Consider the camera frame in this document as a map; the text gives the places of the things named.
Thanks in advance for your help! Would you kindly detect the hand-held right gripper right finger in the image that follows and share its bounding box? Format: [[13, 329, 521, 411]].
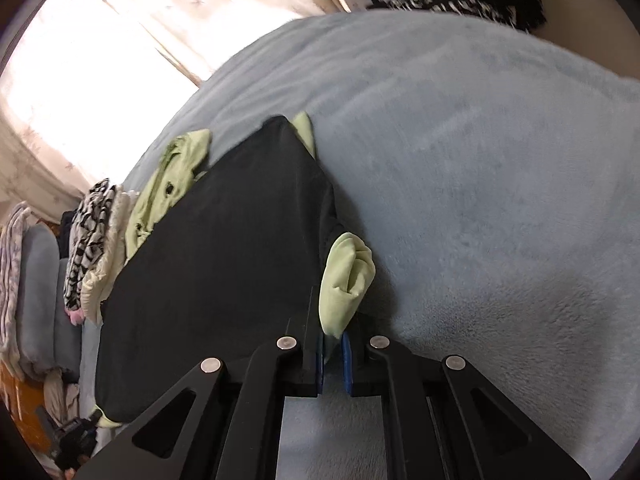
[[341, 332, 592, 480]]

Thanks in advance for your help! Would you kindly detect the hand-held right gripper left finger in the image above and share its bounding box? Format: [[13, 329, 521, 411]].
[[90, 287, 327, 480]]

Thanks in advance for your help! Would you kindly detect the light green and black jacket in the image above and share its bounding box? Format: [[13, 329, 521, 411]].
[[95, 111, 377, 429]]

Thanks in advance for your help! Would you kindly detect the blue fleece blanket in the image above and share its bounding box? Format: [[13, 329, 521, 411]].
[[80, 10, 640, 480]]

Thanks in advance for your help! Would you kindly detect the cream quilted garment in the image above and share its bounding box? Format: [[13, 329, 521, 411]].
[[80, 187, 134, 324]]

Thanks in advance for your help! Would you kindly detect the dark object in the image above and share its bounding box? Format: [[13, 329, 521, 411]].
[[52, 414, 102, 472]]

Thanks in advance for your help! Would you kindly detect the beige crumpled cloth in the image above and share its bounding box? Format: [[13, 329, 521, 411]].
[[42, 370, 82, 427]]

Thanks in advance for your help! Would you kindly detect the black and white patterned cloth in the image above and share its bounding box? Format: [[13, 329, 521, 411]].
[[62, 178, 119, 312]]

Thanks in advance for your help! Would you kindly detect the blue cushion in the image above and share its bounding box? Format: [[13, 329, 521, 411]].
[[15, 224, 84, 377]]

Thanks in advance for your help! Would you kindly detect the grey striped cloth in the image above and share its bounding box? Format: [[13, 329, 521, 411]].
[[0, 201, 32, 382]]

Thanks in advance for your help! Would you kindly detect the black and white leopard cloth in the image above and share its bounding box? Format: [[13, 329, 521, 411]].
[[390, 0, 519, 27]]

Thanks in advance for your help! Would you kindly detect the light floral curtain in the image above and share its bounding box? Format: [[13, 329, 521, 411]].
[[0, 0, 353, 203]]

